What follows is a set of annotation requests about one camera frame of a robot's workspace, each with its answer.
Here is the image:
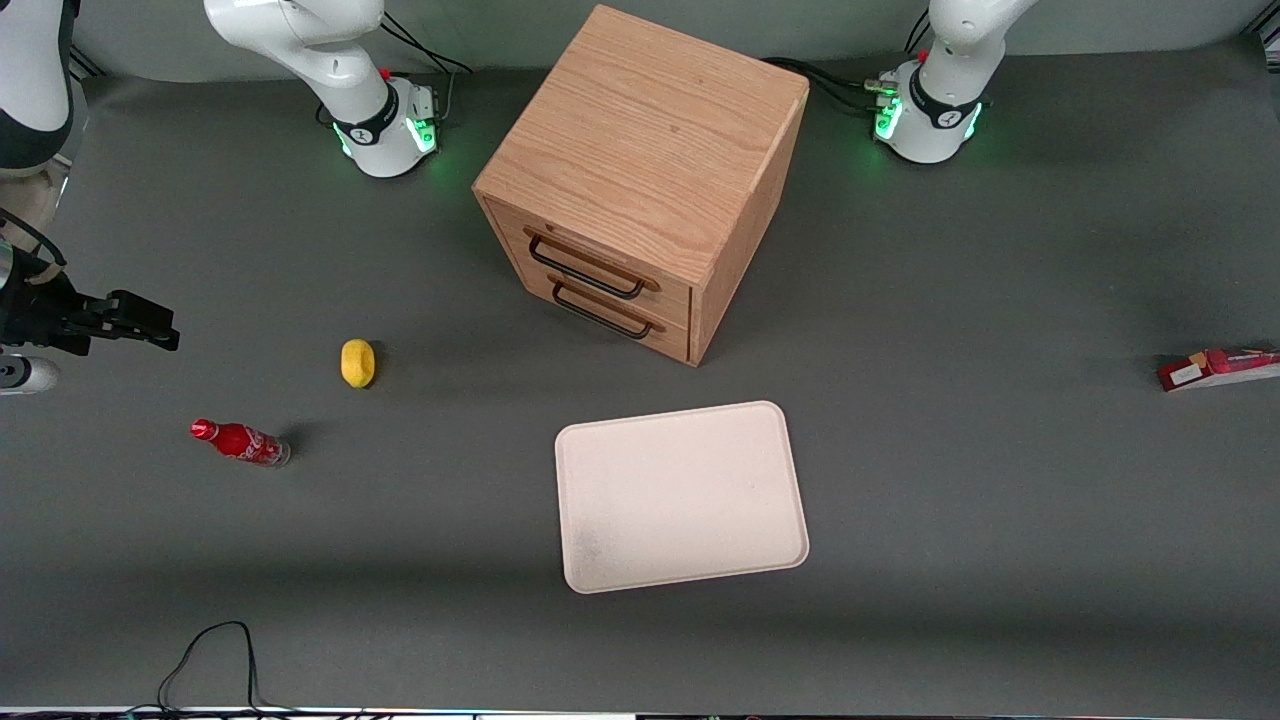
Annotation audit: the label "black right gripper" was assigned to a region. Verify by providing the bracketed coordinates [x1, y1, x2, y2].
[0, 268, 182, 357]

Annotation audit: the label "red cookie box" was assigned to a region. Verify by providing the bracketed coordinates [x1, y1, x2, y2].
[1157, 346, 1280, 393]

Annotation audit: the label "cream rectangular tray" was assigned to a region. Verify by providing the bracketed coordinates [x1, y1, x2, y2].
[554, 400, 810, 595]

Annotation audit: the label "red cola bottle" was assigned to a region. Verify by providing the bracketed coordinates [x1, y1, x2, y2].
[190, 418, 292, 468]

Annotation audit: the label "yellow lemon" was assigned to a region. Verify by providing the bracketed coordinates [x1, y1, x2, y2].
[340, 339, 377, 389]

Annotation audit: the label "wooden drawer front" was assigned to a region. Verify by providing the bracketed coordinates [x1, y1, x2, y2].
[484, 196, 694, 323]
[518, 262, 692, 364]

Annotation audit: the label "wooden drawer cabinet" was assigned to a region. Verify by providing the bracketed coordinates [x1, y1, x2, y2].
[472, 4, 810, 368]

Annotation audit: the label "dark grey table mat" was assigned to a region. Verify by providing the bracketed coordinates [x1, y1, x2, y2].
[0, 35, 1280, 715]

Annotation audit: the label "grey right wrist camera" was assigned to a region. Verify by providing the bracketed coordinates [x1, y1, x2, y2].
[0, 355, 61, 397]

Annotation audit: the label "black right arm wrist cable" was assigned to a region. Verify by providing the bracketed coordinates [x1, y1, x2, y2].
[0, 208, 67, 293]

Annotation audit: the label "thin black looped cable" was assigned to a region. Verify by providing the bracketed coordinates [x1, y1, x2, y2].
[125, 620, 301, 717]

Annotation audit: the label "black right arm base cables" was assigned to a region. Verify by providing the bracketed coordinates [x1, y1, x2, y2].
[378, 10, 473, 126]

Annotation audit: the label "black arm base cables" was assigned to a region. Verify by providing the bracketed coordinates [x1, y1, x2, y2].
[762, 10, 936, 116]
[378, 10, 473, 126]

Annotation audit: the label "black metal drawer handle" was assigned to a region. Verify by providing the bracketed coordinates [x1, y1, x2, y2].
[551, 281, 656, 341]
[527, 232, 647, 301]

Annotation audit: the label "black left arm base cables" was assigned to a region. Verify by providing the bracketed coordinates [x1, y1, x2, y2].
[762, 10, 936, 116]

